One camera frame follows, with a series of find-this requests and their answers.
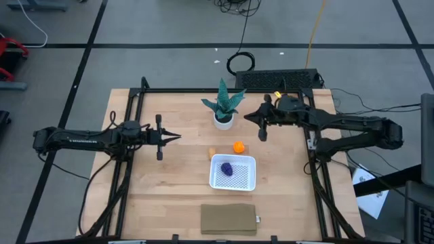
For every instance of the white paper sheet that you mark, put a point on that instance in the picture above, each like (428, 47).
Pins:
(371, 200)

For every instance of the red tubular frame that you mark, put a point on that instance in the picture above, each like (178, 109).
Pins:
(13, 41)

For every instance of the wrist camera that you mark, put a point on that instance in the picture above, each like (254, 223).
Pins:
(290, 103)
(132, 128)

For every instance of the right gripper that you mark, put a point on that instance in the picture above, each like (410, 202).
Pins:
(269, 113)

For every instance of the grey equipment box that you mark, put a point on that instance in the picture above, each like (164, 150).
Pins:
(428, 135)
(420, 217)

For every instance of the orange toy fruit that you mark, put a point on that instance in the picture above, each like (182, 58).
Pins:
(239, 147)

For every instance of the snake plant in white pot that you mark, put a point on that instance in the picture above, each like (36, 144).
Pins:
(223, 105)

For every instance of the grey furniture foot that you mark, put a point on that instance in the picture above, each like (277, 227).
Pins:
(37, 5)
(13, 85)

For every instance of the silver aluminium bracket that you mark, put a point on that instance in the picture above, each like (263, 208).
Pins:
(127, 242)
(310, 242)

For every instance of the olive folded cloth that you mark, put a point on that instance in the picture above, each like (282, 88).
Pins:
(227, 220)

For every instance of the black table clamp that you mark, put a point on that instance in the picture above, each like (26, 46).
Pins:
(274, 239)
(175, 238)

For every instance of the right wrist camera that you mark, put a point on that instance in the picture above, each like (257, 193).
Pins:
(290, 103)

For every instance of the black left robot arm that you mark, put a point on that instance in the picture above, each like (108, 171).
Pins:
(84, 139)

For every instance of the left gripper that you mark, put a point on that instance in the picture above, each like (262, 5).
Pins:
(156, 137)

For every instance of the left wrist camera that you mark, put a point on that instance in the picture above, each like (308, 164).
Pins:
(132, 128)

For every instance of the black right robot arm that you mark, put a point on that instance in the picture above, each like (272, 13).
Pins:
(356, 123)

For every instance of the tan toy produce piece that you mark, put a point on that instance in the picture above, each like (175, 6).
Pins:
(212, 153)

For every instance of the white perforated plastic basket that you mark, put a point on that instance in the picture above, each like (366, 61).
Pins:
(237, 183)

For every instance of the black aluminium table frame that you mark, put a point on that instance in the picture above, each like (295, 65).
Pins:
(220, 90)

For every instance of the black beam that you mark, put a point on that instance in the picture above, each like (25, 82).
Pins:
(390, 181)

